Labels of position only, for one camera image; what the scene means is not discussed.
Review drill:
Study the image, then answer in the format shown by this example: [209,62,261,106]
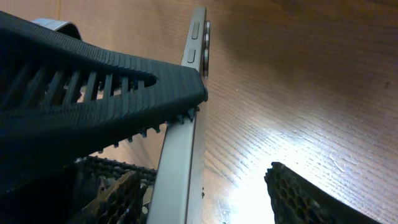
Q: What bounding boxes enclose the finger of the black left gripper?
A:
[1,12,208,193]

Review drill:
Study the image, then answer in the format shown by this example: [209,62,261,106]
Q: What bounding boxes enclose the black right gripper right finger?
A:
[264,162,379,224]

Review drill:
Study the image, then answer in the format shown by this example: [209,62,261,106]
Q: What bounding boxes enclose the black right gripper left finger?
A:
[67,156,157,223]

